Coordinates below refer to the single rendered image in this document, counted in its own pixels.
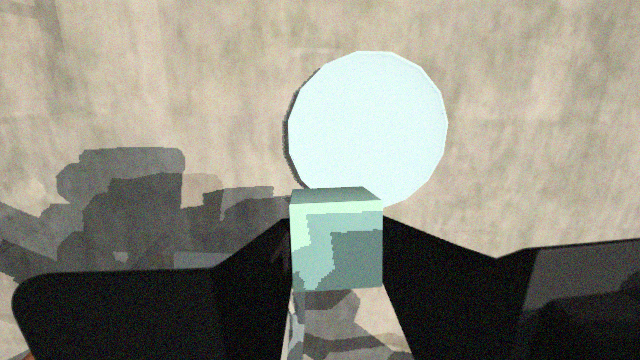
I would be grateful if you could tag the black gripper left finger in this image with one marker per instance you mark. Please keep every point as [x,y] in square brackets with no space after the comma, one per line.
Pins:
[237,310]

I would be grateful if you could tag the pale green cube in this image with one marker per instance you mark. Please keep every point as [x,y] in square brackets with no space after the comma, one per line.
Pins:
[336,237]

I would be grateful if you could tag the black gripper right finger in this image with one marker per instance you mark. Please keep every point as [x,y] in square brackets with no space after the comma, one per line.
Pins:
[454,303]

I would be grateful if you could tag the grey cylinder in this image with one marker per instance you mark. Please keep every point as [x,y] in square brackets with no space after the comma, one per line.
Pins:
[284,354]

